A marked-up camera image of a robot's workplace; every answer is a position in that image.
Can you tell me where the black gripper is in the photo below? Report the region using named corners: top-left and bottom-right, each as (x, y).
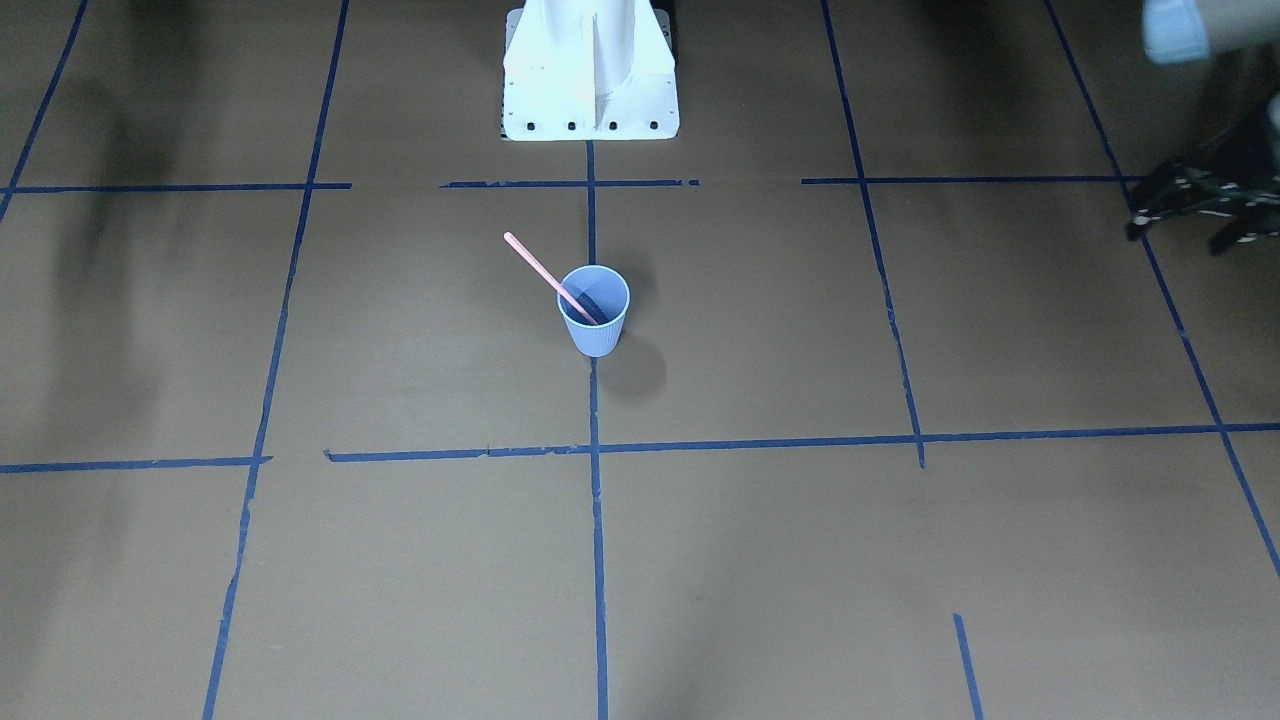
top-left (1126, 110), bottom-right (1279, 255)

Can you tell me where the blue ribbed paper cup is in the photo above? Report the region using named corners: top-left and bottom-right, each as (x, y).
top-left (556, 265), bottom-right (631, 357)

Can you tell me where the pink chopstick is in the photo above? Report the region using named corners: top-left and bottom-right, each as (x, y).
top-left (502, 232), bottom-right (599, 325)

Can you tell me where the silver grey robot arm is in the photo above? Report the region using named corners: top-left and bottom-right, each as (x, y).
top-left (1125, 1), bottom-right (1279, 256)

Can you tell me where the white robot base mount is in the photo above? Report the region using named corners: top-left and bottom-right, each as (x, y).
top-left (500, 1), bottom-right (681, 142)

